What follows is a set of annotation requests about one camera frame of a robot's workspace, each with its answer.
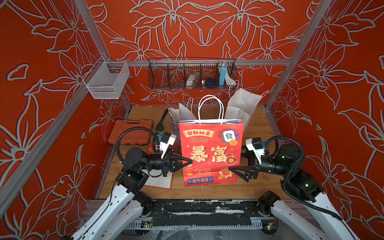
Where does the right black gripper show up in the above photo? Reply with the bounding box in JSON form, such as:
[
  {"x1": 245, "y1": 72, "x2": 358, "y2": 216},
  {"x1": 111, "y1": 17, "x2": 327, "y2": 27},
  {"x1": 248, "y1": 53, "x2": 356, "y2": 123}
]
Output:
[{"x1": 230, "y1": 145, "x2": 291, "y2": 185}]

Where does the floral patterned paper bag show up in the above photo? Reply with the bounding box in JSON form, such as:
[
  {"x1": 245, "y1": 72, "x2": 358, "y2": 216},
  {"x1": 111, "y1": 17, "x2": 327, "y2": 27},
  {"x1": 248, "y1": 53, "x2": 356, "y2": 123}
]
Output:
[{"x1": 169, "y1": 97, "x2": 196, "y2": 144}]

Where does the dark blue round object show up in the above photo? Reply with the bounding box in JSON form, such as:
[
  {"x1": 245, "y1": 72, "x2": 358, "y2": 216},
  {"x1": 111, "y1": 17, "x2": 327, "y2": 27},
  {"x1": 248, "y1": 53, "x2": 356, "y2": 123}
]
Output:
[{"x1": 204, "y1": 78, "x2": 217, "y2": 90}]

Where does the white cable bundle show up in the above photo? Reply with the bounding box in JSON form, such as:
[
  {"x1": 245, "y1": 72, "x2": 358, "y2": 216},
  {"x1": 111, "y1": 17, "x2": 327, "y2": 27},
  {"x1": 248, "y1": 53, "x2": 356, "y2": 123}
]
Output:
[{"x1": 224, "y1": 70, "x2": 238, "y2": 90}]

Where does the silver pouch in basket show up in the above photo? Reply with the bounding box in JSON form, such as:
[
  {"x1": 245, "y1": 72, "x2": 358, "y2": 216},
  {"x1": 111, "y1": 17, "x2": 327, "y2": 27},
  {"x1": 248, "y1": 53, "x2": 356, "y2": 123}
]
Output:
[{"x1": 186, "y1": 72, "x2": 200, "y2": 90}]

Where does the black wire wall basket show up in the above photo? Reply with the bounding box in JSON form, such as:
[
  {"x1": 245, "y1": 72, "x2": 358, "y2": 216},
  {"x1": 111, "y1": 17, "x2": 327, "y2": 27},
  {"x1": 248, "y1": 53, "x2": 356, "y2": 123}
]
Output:
[{"x1": 148, "y1": 57, "x2": 240, "y2": 90}]

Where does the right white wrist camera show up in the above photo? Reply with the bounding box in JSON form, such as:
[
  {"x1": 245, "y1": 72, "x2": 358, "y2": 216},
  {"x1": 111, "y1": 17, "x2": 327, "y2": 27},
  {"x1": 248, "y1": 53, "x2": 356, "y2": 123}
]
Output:
[{"x1": 246, "y1": 138, "x2": 265, "y2": 165}]

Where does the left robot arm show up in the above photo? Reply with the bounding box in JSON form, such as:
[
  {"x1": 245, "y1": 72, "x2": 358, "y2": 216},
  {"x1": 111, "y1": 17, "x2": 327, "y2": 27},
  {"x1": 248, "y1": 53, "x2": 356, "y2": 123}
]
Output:
[{"x1": 62, "y1": 127, "x2": 192, "y2": 240}]

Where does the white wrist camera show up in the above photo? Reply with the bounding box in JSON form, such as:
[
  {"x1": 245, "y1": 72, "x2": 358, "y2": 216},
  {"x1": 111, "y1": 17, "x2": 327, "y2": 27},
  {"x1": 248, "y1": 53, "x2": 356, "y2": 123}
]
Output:
[
  {"x1": 246, "y1": 138, "x2": 265, "y2": 165},
  {"x1": 158, "y1": 132, "x2": 177, "y2": 159}
]

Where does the orange plastic tool case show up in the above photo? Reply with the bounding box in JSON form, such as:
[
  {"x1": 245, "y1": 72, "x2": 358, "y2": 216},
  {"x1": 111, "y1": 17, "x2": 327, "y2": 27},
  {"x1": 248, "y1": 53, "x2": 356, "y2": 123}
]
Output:
[{"x1": 107, "y1": 119, "x2": 154, "y2": 146}]

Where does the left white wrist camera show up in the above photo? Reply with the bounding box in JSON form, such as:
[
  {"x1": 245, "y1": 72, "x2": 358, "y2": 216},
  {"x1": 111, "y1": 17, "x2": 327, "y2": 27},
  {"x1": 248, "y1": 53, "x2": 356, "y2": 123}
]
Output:
[{"x1": 158, "y1": 132, "x2": 177, "y2": 159}]

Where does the white paper bag back right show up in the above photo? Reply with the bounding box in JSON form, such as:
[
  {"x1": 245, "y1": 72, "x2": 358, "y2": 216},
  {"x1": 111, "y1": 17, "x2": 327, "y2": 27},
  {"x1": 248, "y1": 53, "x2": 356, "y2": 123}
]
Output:
[{"x1": 225, "y1": 88, "x2": 268, "y2": 129}]

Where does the light blue box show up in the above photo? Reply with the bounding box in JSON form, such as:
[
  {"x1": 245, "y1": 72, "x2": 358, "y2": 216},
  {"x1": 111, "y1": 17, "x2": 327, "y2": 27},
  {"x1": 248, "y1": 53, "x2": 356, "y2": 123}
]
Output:
[{"x1": 218, "y1": 63, "x2": 227, "y2": 89}]

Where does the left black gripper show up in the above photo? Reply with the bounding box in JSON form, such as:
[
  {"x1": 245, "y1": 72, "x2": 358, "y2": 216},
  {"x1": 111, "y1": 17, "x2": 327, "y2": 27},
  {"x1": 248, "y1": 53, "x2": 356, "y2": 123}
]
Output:
[{"x1": 141, "y1": 149, "x2": 192, "y2": 180}]

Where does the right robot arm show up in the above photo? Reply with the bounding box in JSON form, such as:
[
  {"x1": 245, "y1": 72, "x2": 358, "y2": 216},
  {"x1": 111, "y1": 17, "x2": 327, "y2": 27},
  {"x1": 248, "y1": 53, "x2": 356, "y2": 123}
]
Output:
[{"x1": 229, "y1": 136, "x2": 358, "y2": 240}]

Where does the white wire mesh basket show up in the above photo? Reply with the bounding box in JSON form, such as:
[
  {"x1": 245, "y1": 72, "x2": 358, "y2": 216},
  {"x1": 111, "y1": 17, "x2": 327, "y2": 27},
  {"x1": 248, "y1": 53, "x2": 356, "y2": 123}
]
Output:
[{"x1": 83, "y1": 62, "x2": 131, "y2": 100}]

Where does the red paper bag blue panel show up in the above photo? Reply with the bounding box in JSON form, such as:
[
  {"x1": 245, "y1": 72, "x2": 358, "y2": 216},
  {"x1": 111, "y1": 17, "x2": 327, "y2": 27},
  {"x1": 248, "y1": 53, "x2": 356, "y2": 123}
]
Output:
[{"x1": 178, "y1": 94, "x2": 245, "y2": 187}]

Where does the dark green scraper tool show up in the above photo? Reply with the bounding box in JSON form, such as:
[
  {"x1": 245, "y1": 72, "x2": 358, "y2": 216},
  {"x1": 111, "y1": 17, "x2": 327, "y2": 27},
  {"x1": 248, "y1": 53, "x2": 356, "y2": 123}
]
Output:
[{"x1": 155, "y1": 109, "x2": 169, "y2": 132}]

